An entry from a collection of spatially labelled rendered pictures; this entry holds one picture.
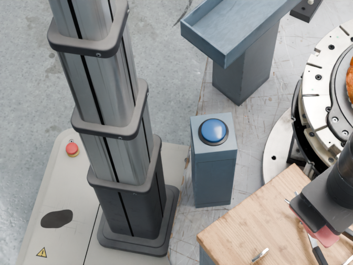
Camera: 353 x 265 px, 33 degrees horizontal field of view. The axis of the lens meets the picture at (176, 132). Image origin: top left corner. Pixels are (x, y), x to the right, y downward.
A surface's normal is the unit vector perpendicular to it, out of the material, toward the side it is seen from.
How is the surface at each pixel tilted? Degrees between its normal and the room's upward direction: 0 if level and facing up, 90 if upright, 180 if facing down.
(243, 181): 0
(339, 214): 1
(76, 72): 90
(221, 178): 90
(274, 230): 0
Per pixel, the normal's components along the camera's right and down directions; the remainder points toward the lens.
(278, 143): -0.04, -0.46
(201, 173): 0.11, 0.88
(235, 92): -0.70, 0.64
